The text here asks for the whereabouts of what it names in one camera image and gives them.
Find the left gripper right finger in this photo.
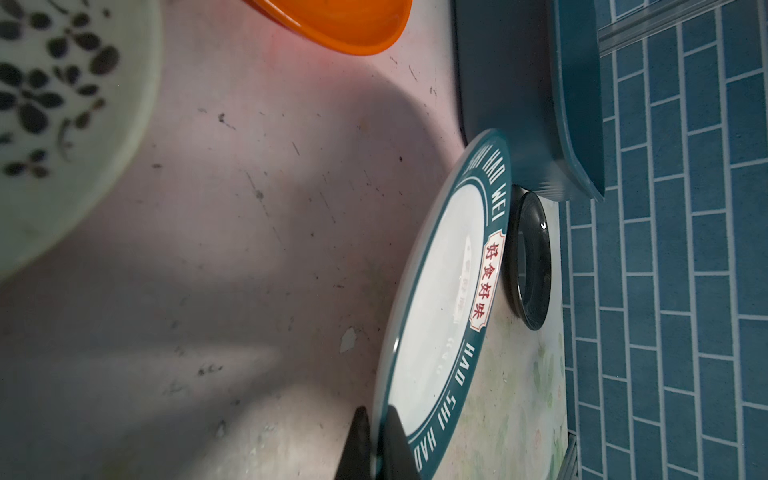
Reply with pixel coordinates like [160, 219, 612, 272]
[379, 405, 420, 480]

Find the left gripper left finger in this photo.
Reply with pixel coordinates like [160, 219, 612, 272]
[334, 406, 371, 480]

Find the white plate hao shi rim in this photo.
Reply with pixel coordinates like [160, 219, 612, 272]
[370, 129, 512, 479]

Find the small orange plate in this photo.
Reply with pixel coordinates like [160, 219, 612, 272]
[249, 0, 412, 56]

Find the cream plate black brushstroke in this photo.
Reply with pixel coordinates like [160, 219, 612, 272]
[1, 1, 163, 278]

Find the teal plastic bin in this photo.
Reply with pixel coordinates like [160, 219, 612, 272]
[453, 0, 606, 202]

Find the small black plate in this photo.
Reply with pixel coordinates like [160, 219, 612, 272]
[502, 185, 552, 331]

